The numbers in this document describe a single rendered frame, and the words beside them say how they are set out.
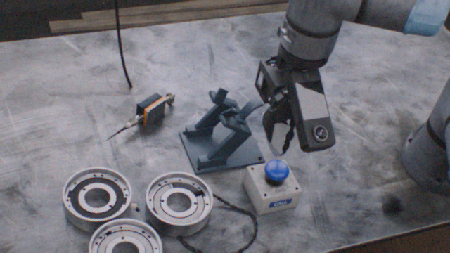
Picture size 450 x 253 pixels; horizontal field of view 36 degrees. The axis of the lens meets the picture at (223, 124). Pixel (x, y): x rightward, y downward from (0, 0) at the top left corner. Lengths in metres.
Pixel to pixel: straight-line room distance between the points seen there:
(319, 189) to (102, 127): 0.39
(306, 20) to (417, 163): 0.45
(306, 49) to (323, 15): 0.06
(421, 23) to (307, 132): 0.20
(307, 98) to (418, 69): 0.59
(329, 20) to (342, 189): 0.40
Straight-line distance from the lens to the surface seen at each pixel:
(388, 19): 0.89
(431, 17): 0.89
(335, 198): 1.19
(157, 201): 1.08
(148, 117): 1.20
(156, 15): 2.76
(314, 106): 0.95
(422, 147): 1.25
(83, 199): 1.08
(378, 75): 1.45
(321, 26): 0.89
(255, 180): 1.11
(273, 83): 0.98
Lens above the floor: 1.69
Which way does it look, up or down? 45 degrees down
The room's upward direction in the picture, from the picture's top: 12 degrees clockwise
